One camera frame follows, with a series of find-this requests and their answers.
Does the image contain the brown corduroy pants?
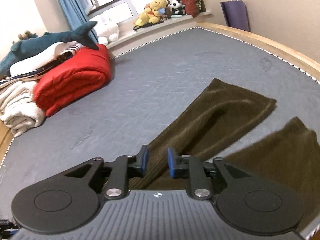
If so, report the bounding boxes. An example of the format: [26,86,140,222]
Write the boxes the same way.
[129,79,319,229]

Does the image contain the red folded blanket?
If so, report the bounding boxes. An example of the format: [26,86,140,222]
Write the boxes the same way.
[33,44,112,117]

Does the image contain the cream folded blanket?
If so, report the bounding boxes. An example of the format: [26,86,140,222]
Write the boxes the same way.
[1,80,46,137]

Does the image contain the striped folded cloth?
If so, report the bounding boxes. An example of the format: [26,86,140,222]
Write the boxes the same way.
[1,41,84,88]

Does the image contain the yellow bear plush toy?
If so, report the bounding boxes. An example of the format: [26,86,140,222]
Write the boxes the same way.
[134,0,168,27]

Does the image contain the panda plush toy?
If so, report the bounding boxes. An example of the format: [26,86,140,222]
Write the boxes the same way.
[170,0,185,17]

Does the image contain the blue shark plush toy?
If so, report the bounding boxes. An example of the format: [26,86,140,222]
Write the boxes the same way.
[1,21,98,77]

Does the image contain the purple rolled yoga mat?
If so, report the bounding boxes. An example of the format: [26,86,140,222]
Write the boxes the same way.
[220,0,251,32]

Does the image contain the blue curtain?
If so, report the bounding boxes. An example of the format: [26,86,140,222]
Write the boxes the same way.
[58,0,89,30]

